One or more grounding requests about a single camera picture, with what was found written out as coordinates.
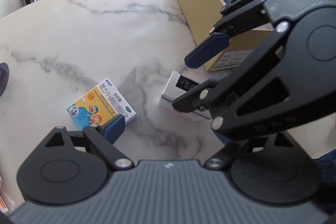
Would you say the yellow orange cartoon box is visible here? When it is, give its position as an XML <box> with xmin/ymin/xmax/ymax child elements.
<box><xmin>67</xmin><ymin>78</ymin><xmax>136</xmax><ymax>130</ymax></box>

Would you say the white strawberry medicine box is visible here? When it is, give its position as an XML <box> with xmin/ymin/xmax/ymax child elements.
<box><xmin>158</xmin><ymin>70</ymin><xmax>214</xmax><ymax>122</ymax></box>

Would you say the tan cardboard shoe box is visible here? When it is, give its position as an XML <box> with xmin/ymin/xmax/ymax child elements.
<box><xmin>178</xmin><ymin>0</ymin><xmax>272</xmax><ymax>72</ymax></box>

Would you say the orange white tissue pack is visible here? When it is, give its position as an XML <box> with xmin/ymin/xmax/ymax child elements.
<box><xmin>0</xmin><ymin>177</ymin><xmax>15</xmax><ymax>214</ymax></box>

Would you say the black metal phone stand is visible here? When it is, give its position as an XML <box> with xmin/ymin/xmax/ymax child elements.
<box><xmin>0</xmin><ymin>63</ymin><xmax>9</xmax><ymax>96</ymax></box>

